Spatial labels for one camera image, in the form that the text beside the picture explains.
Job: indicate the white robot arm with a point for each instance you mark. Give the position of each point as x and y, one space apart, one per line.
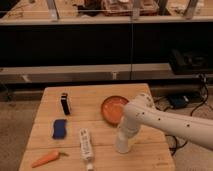
141 111

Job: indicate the blue eraser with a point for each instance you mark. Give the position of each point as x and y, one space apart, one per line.
59 129

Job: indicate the orange bowl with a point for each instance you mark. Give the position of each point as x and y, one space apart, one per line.
112 109

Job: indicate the black lighter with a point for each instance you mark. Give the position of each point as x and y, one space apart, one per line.
65 104

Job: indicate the white toothpaste tube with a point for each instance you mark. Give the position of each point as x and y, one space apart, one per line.
86 149

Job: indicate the black power adapter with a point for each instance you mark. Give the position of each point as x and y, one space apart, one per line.
177 101

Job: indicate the orange toy carrot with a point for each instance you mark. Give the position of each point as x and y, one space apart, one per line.
51 156

